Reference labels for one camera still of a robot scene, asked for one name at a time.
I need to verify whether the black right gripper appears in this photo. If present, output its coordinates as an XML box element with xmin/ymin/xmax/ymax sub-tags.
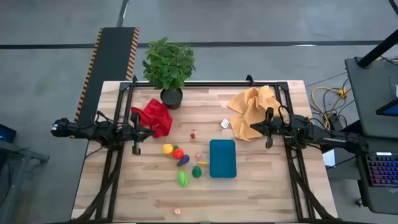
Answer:
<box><xmin>250</xmin><ymin>107</ymin><xmax>292</xmax><ymax>149</ymax></box>

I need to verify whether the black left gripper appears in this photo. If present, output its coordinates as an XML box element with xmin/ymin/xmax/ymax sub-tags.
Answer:
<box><xmin>123</xmin><ymin>112</ymin><xmax>155</xmax><ymax>156</ymax></box>

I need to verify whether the purple toy eggplant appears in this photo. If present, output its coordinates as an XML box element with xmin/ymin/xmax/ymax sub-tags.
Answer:
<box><xmin>176</xmin><ymin>154</ymin><xmax>190</xmax><ymax>167</ymax></box>

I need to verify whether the light green toy cabbage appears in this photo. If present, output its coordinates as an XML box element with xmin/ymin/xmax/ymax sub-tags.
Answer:
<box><xmin>177</xmin><ymin>169</ymin><xmax>189</xmax><ymax>189</ymax></box>

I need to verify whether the red cloth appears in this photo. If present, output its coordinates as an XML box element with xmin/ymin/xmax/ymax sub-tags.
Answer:
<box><xmin>130</xmin><ymin>98</ymin><xmax>174</xmax><ymax>139</ymax></box>

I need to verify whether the orange cloth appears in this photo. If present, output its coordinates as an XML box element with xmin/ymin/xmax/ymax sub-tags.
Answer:
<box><xmin>226</xmin><ymin>85</ymin><xmax>284</xmax><ymax>142</ymax></box>

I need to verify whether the teal plastic container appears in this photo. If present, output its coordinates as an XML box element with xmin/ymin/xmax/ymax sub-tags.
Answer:
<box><xmin>209</xmin><ymin>139</ymin><xmax>238</xmax><ymax>179</ymax></box>

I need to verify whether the green plant in black pot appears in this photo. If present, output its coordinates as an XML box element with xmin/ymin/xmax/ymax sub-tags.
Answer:
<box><xmin>142</xmin><ymin>37</ymin><xmax>197</xmax><ymax>110</ymax></box>

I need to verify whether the white paper sheet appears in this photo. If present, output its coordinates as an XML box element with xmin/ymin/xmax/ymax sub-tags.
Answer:
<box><xmin>322</xmin><ymin>149</ymin><xmax>336</xmax><ymax>168</ymax></box>

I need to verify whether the black hazard-striped floor ramp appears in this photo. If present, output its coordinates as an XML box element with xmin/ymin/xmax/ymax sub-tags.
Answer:
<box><xmin>70</xmin><ymin>27</ymin><xmax>141</xmax><ymax>139</ymax></box>

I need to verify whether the grey side table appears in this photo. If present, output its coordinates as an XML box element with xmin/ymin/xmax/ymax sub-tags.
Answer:
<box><xmin>344</xmin><ymin>57</ymin><xmax>398</xmax><ymax>139</ymax></box>

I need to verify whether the grey metal stand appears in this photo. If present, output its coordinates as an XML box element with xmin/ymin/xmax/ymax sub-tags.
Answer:
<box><xmin>0</xmin><ymin>139</ymin><xmax>50</xmax><ymax>224</ymax></box>

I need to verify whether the blue-screen laptop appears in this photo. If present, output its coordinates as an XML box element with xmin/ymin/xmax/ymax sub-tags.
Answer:
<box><xmin>375</xmin><ymin>98</ymin><xmax>398</xmax><ymax>117</ymax></box>

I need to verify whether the backlit black keyboard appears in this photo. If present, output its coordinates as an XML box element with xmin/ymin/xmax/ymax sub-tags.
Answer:
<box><xmin>366</xmin><ymin>154</ymin><xmax>398</xmax><ymax>187</ymax></box>

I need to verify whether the dark keyboard desk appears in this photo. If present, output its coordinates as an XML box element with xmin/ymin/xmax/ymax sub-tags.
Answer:
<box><xmin>356</xmin><ymin>136</ymin><xmax>398</xmax><ymax>215</ymax></box>

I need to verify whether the black device with blue light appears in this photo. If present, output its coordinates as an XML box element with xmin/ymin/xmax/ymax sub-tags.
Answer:
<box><xmin>0</xmin><ymin>124</ymin><xmax>17</xmax><ymax>144</ymax></box>

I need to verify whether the black pole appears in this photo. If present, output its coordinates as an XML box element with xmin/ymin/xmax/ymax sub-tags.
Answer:
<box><xmin>356</xmin><ymin>29</ymin><xmax>398</xmax><ymax>68</ymax></box>

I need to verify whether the yellow cable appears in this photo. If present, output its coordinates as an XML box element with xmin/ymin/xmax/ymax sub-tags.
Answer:
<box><xmin>310</xmin><ymin>86</ymin><xmax>349</xmax><ymax>130</ymax></box>

